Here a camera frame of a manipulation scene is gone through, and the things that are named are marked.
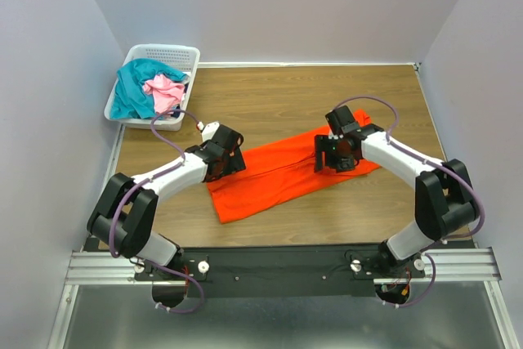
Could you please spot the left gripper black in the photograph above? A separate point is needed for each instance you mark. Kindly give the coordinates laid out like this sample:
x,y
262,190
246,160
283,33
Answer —
x,y
235,163

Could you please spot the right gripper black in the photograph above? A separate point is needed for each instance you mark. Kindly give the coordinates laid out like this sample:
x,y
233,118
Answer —
x,y
322,143

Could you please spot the orange t shirt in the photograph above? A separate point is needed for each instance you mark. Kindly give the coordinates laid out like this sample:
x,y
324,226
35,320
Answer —
x,y
276,173

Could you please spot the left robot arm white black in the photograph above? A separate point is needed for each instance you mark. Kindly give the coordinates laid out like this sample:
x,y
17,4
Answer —
x,y
124,214

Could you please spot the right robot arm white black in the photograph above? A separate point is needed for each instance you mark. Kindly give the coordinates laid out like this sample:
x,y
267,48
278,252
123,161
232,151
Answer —
x,y
444,198

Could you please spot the pink t shirt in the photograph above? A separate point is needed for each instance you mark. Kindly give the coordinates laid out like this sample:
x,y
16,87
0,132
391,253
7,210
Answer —
x,y
165,92

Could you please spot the teal t shirt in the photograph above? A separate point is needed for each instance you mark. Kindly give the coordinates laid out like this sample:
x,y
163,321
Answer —
x,y
130,102

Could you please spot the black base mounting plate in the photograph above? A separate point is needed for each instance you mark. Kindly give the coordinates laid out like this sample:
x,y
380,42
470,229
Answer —
x,y
291,271

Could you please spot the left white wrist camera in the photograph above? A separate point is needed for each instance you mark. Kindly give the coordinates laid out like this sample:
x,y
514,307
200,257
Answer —
x,y
208,130

